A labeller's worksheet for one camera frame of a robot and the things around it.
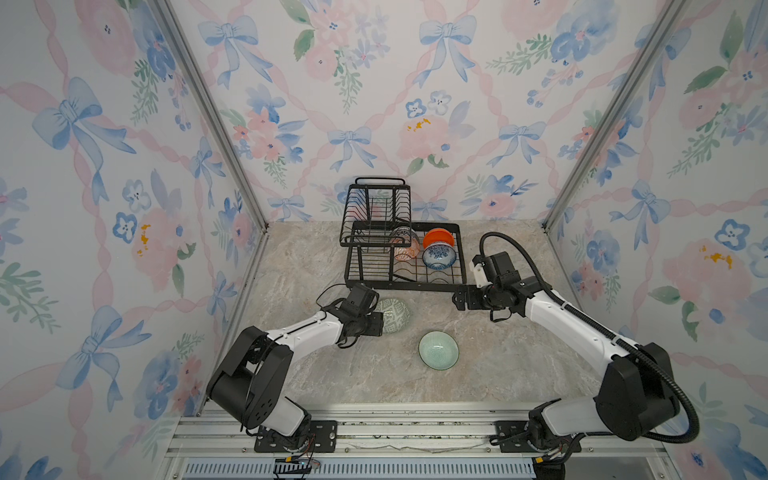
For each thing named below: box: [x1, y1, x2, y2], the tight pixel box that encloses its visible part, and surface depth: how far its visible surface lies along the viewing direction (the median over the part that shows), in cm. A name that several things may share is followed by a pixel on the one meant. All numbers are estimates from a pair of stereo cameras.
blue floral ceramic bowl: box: [422, 242, 457, 270], surface depth 108 cm
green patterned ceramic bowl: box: [375, 298, 411, 334], surface depth 94 cm
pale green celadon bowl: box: [418, 331, 460, 371], surface depth 87 cm
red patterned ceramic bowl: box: [388, 237, 420, 261], surface depth 109 cm
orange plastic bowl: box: [423, 228, 454, 249], surface depth 108 cm
